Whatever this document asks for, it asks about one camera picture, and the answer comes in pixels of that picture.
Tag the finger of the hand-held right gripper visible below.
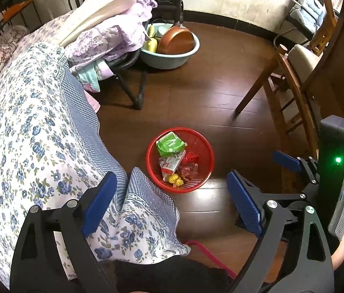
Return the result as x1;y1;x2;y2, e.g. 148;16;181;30
265;192;308;212
272;150;319;184

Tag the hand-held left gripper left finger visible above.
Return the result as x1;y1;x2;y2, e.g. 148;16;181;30
9;171;118;293

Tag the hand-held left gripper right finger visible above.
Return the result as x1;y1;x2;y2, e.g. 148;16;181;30
227;171;335;293

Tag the red plastic basket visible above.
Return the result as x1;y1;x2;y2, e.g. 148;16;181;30
146;127;215;193

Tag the clear bag of red packets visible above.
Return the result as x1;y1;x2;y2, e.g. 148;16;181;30
180;162;200;179

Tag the paper wrapper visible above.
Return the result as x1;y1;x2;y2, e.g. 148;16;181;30
159;150;187;173

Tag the green white packet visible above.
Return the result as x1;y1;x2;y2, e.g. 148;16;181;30
156;131;188;156

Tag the wooden chair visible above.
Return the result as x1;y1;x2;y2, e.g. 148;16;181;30
235;0;344;159

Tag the beige chair cushion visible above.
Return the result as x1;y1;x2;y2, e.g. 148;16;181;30
288;44;323;81

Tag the blue floral bedsheet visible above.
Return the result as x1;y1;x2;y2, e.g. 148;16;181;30
0;41;191;290

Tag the pink cloth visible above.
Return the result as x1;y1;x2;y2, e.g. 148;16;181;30
85;93;101;112

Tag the blue seat cushion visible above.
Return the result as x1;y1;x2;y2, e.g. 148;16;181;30
289;0;326;26

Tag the light blue basin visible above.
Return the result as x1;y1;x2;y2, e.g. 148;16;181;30
140;23;201;70

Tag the yellow plastic container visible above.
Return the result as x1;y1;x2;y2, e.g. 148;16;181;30
143;24;159;52

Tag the copper pan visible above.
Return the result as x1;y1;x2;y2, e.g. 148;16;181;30
157;1;195;54

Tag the purple blanket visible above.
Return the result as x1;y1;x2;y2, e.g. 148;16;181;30
65;0;159;64

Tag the pale floral bed sheet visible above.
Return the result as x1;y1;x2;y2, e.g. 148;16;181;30
16;9;78;49

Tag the white quilted pillow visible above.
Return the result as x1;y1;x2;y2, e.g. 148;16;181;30
58;0;144;46

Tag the orange side table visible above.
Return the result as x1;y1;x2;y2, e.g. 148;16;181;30
1;0;37;19

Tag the metal frame chair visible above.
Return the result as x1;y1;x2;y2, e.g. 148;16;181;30
274;0;328;48

